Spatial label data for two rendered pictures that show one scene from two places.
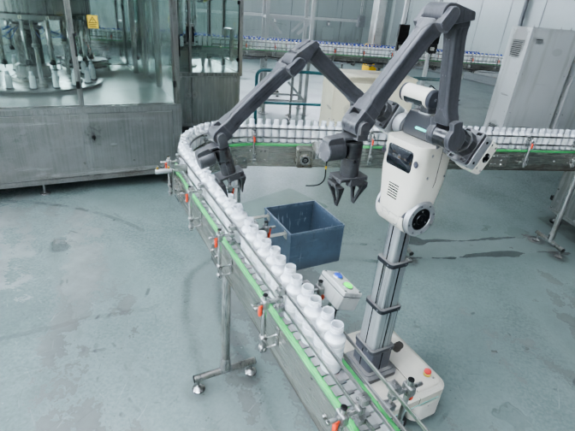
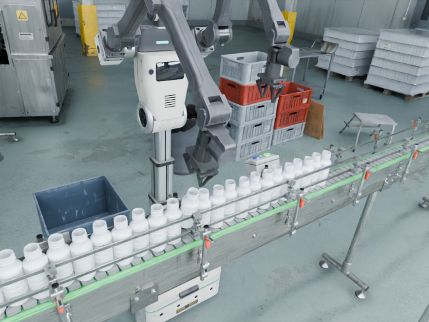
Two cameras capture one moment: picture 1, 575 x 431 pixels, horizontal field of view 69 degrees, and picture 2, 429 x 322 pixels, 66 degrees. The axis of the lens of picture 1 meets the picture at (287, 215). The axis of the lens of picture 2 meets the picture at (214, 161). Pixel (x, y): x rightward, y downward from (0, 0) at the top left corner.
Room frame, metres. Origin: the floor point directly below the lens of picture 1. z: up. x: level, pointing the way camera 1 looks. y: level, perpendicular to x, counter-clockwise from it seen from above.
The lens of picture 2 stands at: (1.56, 1.08, 1.80)
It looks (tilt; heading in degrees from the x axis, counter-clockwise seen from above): 29 degrees down; 262
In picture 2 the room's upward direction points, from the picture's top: 5 degrees clockwise
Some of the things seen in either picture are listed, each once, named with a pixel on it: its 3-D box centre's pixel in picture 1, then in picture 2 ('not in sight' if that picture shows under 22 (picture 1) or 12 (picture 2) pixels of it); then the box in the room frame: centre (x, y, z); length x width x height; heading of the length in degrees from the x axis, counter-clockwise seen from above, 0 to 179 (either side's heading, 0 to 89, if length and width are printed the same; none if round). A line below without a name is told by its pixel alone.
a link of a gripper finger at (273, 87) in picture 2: (341, 191); (272, 90); (1.19, -0.16, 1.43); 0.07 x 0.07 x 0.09; 29
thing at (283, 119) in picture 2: not in sight; (281, 112); (0.19, -2.90, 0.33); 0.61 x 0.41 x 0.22; 32
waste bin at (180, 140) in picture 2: not in sight; (184, 140); (1.48, -2.01, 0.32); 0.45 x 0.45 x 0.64
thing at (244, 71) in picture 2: not in sight; (252, 67); (0.75, -2.47, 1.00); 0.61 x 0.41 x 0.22; 36
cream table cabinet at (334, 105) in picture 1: (362, 117); not in sight; (5.82, -0.92, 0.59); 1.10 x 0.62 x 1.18; 101
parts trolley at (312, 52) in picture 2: not in sight; (301, 71); (-0.61, -4.54, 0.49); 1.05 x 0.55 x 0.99; 29
